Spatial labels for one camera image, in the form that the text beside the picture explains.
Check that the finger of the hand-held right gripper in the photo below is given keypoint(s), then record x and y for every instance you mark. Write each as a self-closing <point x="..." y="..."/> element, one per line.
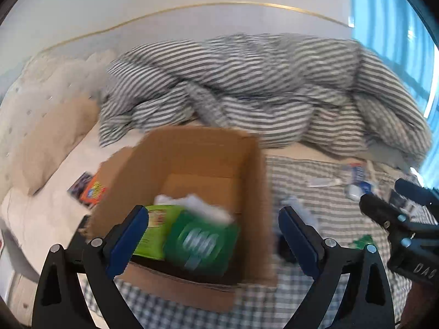
<point x="380" y="210"/>
<point x="416" y="192"/>

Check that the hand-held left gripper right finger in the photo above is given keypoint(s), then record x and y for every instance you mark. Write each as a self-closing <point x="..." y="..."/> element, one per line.
<point x="299" y="240"/>

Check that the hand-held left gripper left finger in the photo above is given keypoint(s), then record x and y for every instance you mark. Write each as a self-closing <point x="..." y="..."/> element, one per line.
<point x="126" y="241"/>

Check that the white toothpaste tube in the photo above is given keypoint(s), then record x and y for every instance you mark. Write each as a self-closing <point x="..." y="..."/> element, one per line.
<point x="324" y="182"/>

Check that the brown cardboard box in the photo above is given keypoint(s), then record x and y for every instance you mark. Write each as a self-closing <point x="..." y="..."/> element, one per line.
<point x="192" y="164"/>

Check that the person's right forearm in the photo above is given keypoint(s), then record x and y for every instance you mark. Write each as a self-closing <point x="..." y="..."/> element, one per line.
<point x="420" y="305"/>

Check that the small white blue case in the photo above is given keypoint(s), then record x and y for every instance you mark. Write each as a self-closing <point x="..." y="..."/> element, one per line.
<point x="358" y="192"/>

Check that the white fluffy item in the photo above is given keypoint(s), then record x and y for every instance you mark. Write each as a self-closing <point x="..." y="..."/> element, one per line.
<point x="303" y="209"/>

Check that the green patterned item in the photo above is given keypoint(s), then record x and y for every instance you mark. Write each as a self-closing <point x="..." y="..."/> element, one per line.
<point x="360" y="241"/>

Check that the grey checked bed sheet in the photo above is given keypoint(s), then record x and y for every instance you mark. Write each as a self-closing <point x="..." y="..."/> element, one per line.
<point x="343" y="219"/>

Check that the orange snack packet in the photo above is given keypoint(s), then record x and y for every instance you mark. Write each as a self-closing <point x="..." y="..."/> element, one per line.
<point x="93" y="193"/>

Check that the dark blue card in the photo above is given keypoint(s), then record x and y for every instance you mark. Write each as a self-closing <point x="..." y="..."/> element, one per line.
<point x="79" y="184"/>

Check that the green tissue pack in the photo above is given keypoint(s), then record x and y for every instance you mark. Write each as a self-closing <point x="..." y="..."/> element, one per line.
<point x="202" y="243"/>

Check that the beige pillow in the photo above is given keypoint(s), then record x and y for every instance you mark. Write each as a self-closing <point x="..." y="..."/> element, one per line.
<point x="55" y="144"/>

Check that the blue window curtain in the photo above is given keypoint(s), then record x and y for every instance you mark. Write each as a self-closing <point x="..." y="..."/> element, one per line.
<point x="394" y="41"/>

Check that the grey striped duvet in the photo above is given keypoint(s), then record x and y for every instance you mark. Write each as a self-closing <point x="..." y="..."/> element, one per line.
<point x="260" y="85"/>

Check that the cream tufted headboard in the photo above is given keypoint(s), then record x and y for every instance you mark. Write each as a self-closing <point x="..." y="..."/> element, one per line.
<point x="37" y="85"/>

